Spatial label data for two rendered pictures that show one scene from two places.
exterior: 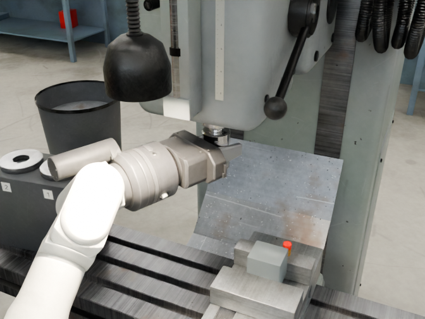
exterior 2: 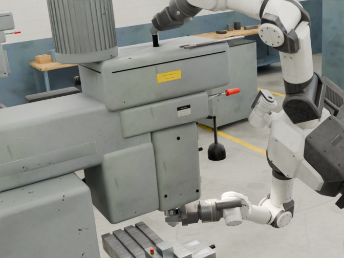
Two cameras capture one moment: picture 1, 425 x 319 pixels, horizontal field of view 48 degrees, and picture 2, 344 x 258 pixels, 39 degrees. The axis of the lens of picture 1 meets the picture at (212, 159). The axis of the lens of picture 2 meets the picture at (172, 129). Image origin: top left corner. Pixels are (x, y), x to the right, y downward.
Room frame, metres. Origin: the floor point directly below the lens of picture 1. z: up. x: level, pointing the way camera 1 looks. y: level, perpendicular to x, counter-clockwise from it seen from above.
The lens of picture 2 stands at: (2.00, 1.04, 2.15)
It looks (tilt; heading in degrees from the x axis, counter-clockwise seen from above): 19 degrees down; 218
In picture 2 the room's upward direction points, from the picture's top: 5 degrees counter-clockwise
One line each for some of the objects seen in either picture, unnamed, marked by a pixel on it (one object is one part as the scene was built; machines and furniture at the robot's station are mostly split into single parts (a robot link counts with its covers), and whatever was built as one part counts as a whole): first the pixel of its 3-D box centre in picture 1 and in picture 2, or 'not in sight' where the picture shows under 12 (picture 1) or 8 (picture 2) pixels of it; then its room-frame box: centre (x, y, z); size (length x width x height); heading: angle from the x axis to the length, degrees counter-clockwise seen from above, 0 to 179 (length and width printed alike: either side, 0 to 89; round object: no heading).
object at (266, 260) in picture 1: (267, 265); (165, 251); (0.66, -0.10, 1.02); 0.06 x 0.05 x 0.06; 66
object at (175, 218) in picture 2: not in sight; (173, 219); (0.72, 0.01, 1.24); 0.06 x 0.02 x 0.03; 131
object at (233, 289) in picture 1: (256, 296); (176, 251); (0.61, -0.08, 1.00); 0.15 x 0.06 x 0.04; 66
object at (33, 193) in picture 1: (49, 201); not in sight; (0.89, 0.36, 1.01); 0.22 x 0.12 x 0.20; 73
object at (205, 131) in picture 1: (215, 132); (171, 208); (0.70, -0.01, 1.26); 0.05 x 0.05 x 0.01
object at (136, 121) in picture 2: not in sight; (151, 107); (0.74, -0.02, 1.68); 0.34 x 0.24 x 0.10; 156
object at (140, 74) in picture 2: not in sight; (154, 69); (0.71, -0.01, 1.81); 0.47 x 0.26 x 0.16; 156
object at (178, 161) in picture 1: (171, 166); (195, 213); (0.64, 0.06, 1.23); 0.13 x 0.12 x 0.10; 40
